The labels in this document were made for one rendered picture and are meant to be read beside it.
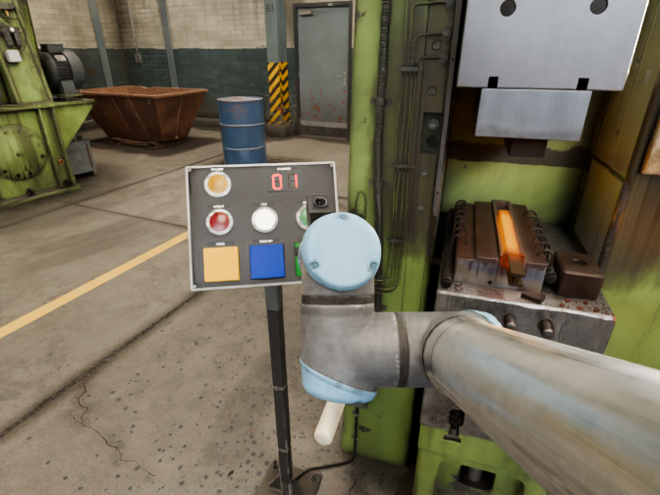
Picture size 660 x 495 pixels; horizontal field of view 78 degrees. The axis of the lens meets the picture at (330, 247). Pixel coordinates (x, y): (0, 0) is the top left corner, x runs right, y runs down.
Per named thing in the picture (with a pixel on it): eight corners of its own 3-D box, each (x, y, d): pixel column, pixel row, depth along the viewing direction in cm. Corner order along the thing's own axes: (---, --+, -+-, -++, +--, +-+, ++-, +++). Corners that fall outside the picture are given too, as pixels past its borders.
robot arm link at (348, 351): (401, 409, 45) (399, 296, 46) (297, 410, 45) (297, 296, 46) (388, 387, 55) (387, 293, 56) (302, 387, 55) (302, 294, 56)
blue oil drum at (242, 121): (251, 175, 524) (246, 101, 486) (214, 170, 546) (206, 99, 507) (276, 164, 572) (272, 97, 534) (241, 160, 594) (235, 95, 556)
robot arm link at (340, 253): (302, 297, 45) (302, 205, 46) (298, 293, 57) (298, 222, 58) (386, 296, 46) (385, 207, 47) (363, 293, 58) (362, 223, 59)
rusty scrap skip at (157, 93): (164, 154, 625) (154, 95, 588) (79, 144, 695) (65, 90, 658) (215, 140, 723) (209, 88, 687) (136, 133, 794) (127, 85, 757)
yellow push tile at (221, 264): (239, 280, 90) (238, 246, 91) (204, 282, 89) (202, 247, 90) (240, 280, 92) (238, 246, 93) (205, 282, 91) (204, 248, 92)
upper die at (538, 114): (579, 141, 82) (592, 90, 78) (474, 136, 87) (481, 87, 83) (546, 113, 118) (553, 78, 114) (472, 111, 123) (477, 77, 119)
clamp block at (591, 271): (597, 302, 94) (606, 277, 91) (557, 296, 96) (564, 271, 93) (584, 276, 104) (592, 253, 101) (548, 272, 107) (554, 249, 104)
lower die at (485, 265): (540, 293, 97) (548, 261, 93) (453, 281, 102) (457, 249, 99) (521, 227, 133) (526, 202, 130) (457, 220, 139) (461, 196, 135)
